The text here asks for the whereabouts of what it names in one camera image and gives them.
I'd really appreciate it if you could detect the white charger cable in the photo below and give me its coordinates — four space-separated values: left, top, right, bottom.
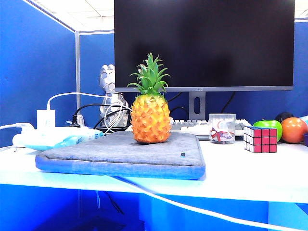
46 92 108 112

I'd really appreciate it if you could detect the long white cable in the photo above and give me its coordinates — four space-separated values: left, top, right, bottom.
105 175 308 231

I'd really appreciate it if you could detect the white power strip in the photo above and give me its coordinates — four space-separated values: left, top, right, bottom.
12 126 85 148

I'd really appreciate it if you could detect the clear glass jar red ribbon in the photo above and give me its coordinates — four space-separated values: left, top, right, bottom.
208 113 236 144

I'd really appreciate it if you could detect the orange red plastic fruit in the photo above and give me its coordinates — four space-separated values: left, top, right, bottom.
281 116 308 144

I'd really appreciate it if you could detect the silver partition post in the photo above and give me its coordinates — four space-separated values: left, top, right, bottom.
75 30 81 121

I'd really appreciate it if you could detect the light blue tissue pack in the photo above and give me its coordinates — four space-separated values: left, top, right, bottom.
24 129 105 151

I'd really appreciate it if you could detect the white charger adapter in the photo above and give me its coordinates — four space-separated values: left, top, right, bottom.
36 109 56 131

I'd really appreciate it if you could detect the black ball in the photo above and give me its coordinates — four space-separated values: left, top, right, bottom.
275 111 295 124

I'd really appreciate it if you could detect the white and grey keyboard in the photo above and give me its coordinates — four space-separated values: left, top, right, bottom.
168 118 254 137

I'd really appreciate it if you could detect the green plastic apple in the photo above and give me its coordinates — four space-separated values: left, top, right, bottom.
252 119 283 142

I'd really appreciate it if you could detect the silver robot bust figurine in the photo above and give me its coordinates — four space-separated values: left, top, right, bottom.
99 64 130 128

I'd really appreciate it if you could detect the grey felt laptop sleeve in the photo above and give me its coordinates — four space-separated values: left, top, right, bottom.
35 130 206 181

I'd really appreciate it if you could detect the plastic pineapple with green crown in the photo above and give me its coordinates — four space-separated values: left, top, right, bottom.
127 52 172 145

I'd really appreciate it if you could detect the white cable with thick connector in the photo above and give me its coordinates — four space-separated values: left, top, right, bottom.
0 122 35 132

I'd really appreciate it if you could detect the black power cable with plug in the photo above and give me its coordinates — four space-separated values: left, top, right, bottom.
71 103 132 131

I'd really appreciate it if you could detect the thin black hanging cable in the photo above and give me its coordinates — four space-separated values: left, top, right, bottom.
103 191 125 215

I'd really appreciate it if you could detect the black monitor cable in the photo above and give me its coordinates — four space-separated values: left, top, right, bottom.
167 91 191 119
220 91 237 114

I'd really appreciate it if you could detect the white coiled cable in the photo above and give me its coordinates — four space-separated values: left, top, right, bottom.
104 102 133 135

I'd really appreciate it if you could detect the Rubik's cube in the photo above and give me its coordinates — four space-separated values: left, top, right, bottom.
243 126 278 154

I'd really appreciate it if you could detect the black computer monitor grey stand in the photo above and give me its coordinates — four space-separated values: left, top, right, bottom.
114 0 295 121

